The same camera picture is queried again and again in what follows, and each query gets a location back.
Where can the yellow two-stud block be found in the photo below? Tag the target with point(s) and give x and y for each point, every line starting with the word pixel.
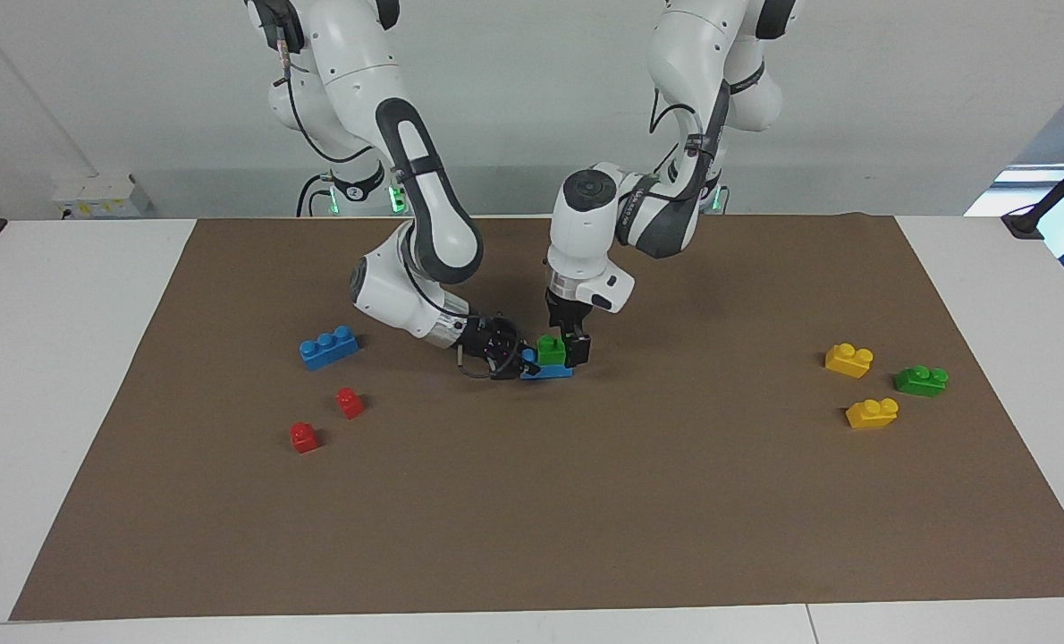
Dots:
pixel 848 361
pixel 871 415

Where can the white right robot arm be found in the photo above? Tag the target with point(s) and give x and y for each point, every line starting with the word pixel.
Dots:
pixel 434 215

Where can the brown table mat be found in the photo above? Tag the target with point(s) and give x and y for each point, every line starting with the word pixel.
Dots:
pixel 532 501

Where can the black camera stand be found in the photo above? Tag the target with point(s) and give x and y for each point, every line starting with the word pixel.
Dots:
pixel 1055 199

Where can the white power strip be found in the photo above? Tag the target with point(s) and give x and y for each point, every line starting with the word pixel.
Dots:
pixel 103 197

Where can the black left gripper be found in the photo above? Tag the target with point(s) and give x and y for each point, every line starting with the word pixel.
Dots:
pixel 568 317

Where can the light green two-stud block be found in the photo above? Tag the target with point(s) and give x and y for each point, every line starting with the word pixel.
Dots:
pixel 551 351

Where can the dark green two-stud block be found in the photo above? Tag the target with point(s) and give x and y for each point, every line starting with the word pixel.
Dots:
pixel 921 382

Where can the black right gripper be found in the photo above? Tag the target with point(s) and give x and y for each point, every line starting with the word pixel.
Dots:
pixel 485 343

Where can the small red block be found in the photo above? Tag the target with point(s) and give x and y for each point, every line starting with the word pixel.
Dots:
pixel 303 438
pixel 350 404

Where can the blue three-stud block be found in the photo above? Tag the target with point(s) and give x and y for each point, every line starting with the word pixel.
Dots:
pixel 328 349
pixel 552 372

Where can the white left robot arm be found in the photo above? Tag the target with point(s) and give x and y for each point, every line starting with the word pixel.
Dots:
pixel 586 233

